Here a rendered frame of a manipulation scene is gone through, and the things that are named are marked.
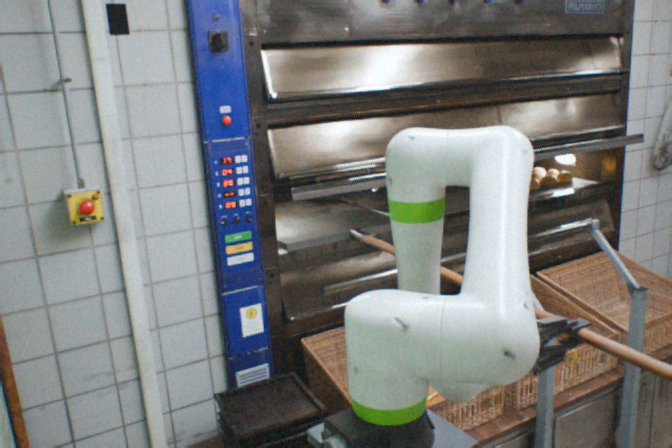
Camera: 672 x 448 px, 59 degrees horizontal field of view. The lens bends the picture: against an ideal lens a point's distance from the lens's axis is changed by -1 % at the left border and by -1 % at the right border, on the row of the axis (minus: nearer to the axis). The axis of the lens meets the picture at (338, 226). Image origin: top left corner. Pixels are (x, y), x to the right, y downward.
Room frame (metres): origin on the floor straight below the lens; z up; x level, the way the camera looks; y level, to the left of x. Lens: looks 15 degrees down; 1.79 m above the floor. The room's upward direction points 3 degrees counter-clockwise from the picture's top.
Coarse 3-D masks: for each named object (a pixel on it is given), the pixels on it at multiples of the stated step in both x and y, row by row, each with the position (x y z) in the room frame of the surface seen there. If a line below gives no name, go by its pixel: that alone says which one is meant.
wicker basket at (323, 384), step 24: (312, 336) 2.00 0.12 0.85; (336, 336) 2.04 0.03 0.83; (312, 360) 1.91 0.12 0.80; (336, 360) 2.01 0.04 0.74; (312, 384) 1.93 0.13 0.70; (336, 384) 1.76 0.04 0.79; (336, 408) 1.78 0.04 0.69; (432, 408) 1.69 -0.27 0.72; (456, 408) 1.74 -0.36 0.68; (480, 408) 1.88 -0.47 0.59
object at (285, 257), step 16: (560, 192) 2.71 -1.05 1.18; (576, 192) 2.71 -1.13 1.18; (592, 192) 2.76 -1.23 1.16; (608, 192) 2.82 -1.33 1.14; (528, 208) 2.56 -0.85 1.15; (448, 224) 2.34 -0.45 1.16; (464, 224) 2.38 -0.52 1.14; (352, 240) 2.12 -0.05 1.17; (384, 240) 2.19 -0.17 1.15; (288, 256) 2.00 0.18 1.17; (304, 256) 2.03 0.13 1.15
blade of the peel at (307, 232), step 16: (368, 208) 2.56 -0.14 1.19; (288, 224) 2.36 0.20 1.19; (304, 224) 2.35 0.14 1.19; (320, 224) 2.34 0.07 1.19; (336, 224) 2.33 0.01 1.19; (352, 224) 2.31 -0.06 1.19; (368, 224) 2.30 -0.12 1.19; (384, 224) 2.30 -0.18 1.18; (288, 240) 2.14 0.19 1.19; (304, 240) 2.13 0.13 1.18; (320, 240) 2.07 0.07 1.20; (336, 240) 2.11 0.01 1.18
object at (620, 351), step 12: (372, 240) 2.00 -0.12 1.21; (444, 276) 1.65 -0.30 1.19; (456, 276) 1.61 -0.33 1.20; (540, 312) 1.34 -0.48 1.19; (576, 336) 1.23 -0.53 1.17; (588, 336) 1.21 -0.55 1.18; (600, 336) 1.19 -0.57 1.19; (600, 348) 1.18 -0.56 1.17; (612, 348) 1.15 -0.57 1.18; (624, 348) 1.14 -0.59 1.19; (624, 360) 1.13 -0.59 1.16; (636, 360) 1.10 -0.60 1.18; (648, 360) 1.08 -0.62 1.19; (660, 372) 1.05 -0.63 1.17
